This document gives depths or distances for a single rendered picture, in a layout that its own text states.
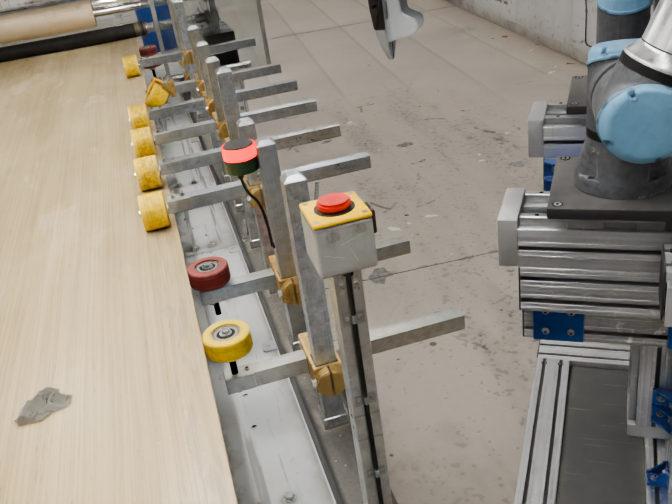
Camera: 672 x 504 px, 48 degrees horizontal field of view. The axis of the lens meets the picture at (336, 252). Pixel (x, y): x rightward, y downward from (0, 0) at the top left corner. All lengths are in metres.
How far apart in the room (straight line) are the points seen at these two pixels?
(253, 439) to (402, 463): 0.87
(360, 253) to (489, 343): 1.88
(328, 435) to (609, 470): 0.85
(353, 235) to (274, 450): 0.69
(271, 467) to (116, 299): 0.42
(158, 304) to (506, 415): 1.32
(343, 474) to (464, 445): 1.09
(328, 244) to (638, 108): 0.46
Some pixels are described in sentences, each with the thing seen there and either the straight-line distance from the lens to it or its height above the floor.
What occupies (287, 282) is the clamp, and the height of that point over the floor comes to 0.87.
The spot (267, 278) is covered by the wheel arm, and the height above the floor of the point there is 0.86.
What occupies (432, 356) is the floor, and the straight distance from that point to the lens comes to 2.67.
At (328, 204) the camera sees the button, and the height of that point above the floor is 1.23.
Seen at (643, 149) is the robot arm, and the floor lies 1.17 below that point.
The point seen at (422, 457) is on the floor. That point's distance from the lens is 2.30.
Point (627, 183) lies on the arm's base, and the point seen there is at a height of 1.07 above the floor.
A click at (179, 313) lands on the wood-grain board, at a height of 0.90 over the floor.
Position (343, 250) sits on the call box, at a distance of 0.86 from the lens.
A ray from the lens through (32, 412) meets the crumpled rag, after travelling 1.24.
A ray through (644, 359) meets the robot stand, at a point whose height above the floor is 0.55.
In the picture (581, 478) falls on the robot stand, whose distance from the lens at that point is 1.95.
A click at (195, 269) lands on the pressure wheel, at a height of 0.91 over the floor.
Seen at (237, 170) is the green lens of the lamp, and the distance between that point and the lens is 1.35.
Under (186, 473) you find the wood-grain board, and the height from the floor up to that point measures 0.90.
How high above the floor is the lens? 1.58
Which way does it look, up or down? 28 degrees down
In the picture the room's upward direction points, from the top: 9 degrees counter-clockwise
